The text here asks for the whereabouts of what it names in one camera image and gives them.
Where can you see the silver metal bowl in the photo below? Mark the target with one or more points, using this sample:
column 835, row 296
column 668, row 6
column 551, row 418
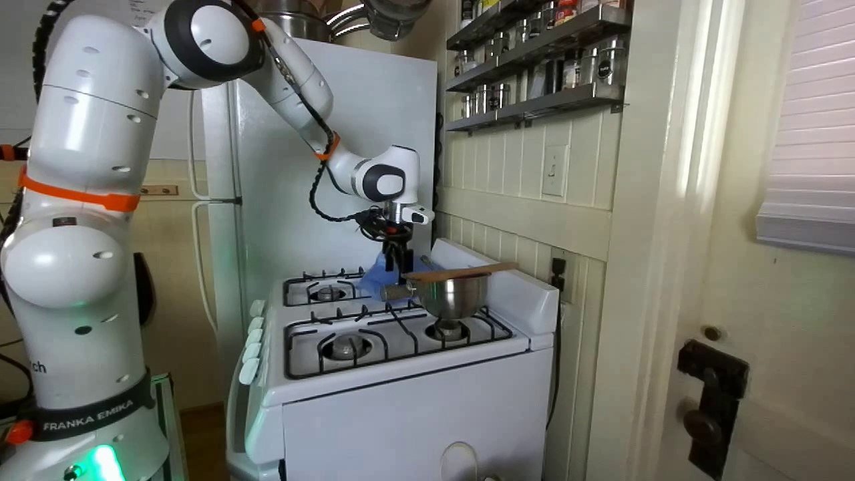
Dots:
column 454, row 296

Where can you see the white window blind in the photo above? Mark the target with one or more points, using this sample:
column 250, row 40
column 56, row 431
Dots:
column 810, row 133

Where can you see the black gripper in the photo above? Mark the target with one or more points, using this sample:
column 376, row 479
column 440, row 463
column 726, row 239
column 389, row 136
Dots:
column 406, row 240

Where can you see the white stove knob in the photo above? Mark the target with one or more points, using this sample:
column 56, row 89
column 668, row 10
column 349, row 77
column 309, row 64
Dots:
column 246, row 371
column 255, row 327
column 257, row 307
column 253, row 348

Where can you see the black wall plug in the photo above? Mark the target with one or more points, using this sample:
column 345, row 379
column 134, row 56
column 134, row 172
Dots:
column 559, row 270

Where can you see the metal spice rack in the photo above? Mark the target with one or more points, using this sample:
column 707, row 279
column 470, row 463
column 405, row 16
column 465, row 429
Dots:
column 536, row 107

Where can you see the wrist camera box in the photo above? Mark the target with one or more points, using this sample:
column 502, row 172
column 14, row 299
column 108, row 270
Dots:
column 416, row 214

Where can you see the blue plastic cloth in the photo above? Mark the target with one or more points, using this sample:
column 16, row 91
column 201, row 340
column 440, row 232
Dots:
column 376, row 282

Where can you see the wooden wall strip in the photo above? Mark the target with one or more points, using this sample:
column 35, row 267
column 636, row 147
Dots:
column 162, row 189

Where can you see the hanging steel bowl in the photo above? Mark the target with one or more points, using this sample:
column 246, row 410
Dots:
column 303, row 13

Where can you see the white wall outlet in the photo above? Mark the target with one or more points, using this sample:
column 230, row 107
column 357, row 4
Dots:
column 555, row 172

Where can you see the white gas stove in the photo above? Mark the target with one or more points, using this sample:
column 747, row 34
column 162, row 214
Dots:
column 417, row 410

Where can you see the long black burner grate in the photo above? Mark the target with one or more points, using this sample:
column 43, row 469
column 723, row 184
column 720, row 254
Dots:
column 390, row 331

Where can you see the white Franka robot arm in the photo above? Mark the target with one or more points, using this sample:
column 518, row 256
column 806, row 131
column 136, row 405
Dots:
column 82, row 248

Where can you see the short black burner grate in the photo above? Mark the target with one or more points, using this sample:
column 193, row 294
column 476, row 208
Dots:
column 325, row 290

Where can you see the black door latch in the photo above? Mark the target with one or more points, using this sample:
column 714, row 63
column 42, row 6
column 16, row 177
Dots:
column 711, row 401

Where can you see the wooden spoon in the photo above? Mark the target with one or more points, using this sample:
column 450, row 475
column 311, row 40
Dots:
column 462, row 270

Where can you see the hanging metal pot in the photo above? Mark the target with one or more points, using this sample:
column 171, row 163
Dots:
column 396, row 16

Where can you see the white refrigerator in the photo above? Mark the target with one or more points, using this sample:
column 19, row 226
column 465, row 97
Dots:
column 390, row 115

